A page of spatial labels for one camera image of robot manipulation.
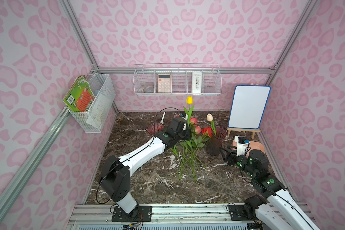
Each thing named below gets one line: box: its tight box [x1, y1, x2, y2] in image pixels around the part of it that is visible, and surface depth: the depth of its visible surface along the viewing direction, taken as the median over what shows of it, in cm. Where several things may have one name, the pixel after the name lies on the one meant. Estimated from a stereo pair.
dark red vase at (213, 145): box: [206, 125, 229, 157], surface depth 85 cm
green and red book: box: [62, 74, 96, 112], surface depth 73 cm
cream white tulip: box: [206, 113, 217, 136], surface depth 80 cm
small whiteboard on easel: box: [226, 82, 272, 140], surface depth 97 cm
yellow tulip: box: [183, 95, 195, 127], surface depth 82 cm
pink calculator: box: [157, 73, 171, 93], surface depth 95 cm
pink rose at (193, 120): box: [189, 116, 198, 125], surface depth 109 cm
